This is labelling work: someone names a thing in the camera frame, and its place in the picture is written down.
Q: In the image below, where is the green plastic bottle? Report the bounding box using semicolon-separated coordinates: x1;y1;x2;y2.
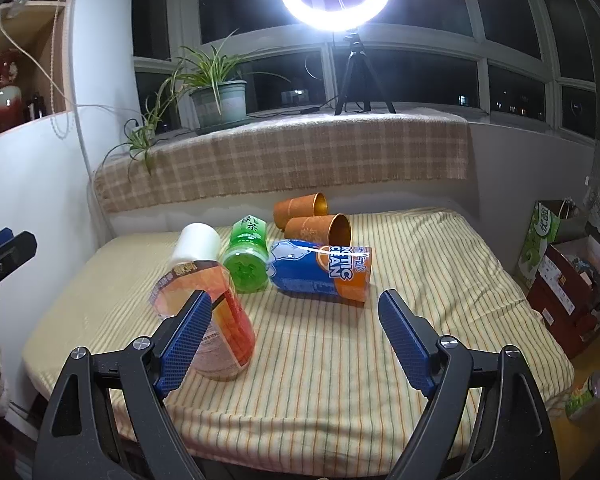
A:
222;215;272;293

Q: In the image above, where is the red and white vase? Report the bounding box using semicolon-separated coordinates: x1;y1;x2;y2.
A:
0;50;26;138

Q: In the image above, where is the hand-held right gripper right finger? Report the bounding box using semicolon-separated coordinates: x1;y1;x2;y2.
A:
377;288;561;480

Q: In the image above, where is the green white carton box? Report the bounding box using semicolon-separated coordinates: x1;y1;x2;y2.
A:
517;200;588;288

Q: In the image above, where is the window frame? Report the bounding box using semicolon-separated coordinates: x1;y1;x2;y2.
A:
132;0;600;136

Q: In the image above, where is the potted spider plant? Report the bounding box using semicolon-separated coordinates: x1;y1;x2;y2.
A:
100;30;291;176

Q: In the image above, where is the clear cup with orange label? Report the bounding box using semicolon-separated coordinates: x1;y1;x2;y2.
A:
149;259;257;382

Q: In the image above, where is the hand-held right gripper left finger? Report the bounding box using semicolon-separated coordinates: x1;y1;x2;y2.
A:
32;287;216;480

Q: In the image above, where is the black cable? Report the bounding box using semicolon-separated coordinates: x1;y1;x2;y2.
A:
250;101;338;121

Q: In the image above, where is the plaid cloth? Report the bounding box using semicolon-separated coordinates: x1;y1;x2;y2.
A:
92;107;470;216

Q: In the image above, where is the brown paper cup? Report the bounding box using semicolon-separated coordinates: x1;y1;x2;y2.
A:
284;213;352;246
273;192;329;233

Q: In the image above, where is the white cable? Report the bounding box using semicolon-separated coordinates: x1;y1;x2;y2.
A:
0;7;95;183

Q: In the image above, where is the black tripod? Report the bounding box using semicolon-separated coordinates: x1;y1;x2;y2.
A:
334;30;397;116

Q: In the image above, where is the blue orange drink can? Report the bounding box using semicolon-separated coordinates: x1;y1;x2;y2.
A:
269;239;373;303

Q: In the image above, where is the small dark bottle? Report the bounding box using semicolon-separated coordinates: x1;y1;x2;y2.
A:
27;91;48;122

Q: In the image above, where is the wooden shelf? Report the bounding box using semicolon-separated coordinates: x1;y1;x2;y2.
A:
0;0;78;143

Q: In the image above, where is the red cardboard box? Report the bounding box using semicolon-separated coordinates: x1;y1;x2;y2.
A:
526;235;600;358

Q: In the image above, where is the white cup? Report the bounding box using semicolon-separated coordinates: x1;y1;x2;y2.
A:
170;223;223;273

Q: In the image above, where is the striped bed sheet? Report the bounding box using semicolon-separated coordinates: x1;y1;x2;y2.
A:
22;207;576;466

